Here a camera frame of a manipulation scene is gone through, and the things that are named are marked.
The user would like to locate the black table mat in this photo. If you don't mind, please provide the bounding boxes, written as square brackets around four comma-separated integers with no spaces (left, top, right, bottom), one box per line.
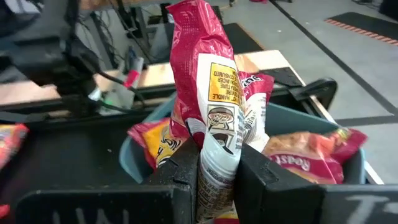
[0,111,187,224]

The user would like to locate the red clamp handle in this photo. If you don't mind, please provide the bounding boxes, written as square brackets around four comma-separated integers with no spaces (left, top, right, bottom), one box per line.
[123,68,141,90]

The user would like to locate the red Maruchan ramen pack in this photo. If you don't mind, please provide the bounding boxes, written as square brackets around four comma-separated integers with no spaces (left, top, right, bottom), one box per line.
[127,117,187,171]
[166,0,275,224]
[262,128,368,185]

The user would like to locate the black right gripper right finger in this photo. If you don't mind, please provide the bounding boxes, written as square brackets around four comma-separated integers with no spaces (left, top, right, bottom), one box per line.
[233,142,398,224]

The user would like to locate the black hazard-striped floor mat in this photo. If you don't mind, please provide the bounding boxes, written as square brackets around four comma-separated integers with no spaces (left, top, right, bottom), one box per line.
[323,11,398,47]
[223,22,265,54]

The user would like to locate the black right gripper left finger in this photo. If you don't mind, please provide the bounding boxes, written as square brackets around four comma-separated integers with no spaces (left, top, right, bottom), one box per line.
[14,138,201,224]

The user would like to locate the teal plastic bin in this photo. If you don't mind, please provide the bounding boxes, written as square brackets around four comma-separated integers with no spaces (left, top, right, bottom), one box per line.
[119,93,368,187]

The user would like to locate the black metal table frame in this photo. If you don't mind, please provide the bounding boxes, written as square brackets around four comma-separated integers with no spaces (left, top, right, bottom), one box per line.
[0,67,338,122]

